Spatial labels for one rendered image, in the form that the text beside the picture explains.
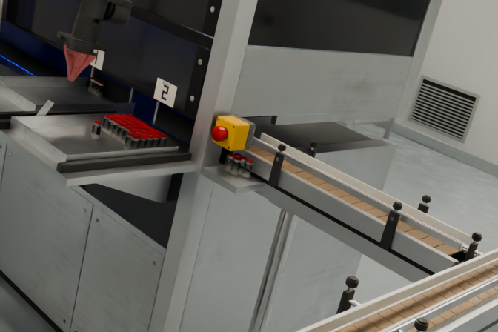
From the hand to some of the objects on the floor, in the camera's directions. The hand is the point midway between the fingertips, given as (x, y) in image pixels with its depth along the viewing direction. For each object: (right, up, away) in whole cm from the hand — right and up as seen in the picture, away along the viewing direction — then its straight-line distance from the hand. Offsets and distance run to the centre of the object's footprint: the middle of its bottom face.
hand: (71, 77), depth 160 cm
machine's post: (+8, -102, +54) cm, 116 cm away
